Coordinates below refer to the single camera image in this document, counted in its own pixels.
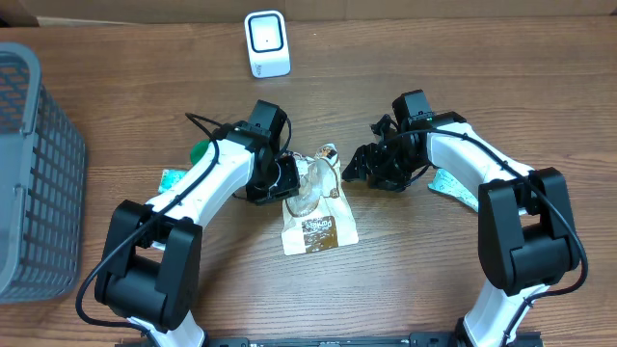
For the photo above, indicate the teal wet wipes pack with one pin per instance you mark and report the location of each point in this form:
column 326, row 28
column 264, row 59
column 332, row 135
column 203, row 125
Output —
column 446, row 184

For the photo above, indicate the white barcode scanner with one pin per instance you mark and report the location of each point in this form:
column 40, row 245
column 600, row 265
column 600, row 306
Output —
column 267, row 44

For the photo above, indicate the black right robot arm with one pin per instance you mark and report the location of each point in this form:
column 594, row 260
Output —
column 528, row 246

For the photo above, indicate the beige snack pouch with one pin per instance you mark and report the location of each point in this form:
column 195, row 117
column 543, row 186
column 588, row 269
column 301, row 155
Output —
column 319, row 218

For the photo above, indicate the green lid jar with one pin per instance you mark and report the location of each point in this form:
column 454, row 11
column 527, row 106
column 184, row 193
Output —
column 198, row 151

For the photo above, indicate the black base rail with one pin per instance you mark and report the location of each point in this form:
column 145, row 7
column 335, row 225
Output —
column 328, row 342

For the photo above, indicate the teal tissue pack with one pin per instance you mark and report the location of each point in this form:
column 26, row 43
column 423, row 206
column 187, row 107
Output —
column 169, row 179

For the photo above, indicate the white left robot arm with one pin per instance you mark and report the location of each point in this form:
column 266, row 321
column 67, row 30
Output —
column 149, row 271

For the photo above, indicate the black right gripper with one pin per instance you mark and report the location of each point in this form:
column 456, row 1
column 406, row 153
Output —
column 371, row 157

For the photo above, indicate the dark grey mesh basket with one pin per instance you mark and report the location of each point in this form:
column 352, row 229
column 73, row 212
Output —
column 43, row 182

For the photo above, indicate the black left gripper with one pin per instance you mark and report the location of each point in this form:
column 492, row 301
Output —
column 291, row 181

